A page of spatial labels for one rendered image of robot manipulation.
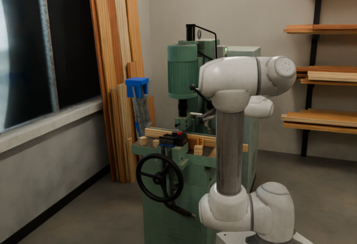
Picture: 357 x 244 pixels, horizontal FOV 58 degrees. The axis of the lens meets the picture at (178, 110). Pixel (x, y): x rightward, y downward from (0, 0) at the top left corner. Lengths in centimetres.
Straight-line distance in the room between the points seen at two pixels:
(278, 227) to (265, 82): 63
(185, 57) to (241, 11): 237
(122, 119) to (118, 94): 27
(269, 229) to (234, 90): 63
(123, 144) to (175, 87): 163
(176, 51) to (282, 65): 89
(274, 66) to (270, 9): 305
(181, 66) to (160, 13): 264
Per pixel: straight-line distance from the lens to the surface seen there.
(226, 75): 104
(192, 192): 195
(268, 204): 139
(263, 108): 162
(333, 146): 434
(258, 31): 409
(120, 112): 327
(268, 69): 105
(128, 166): 342
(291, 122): 381
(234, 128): 114
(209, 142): 195
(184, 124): 193
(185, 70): 184
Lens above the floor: 163
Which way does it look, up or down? 15 degrees down
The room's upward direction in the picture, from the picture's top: 1 degrees counter-clockwise
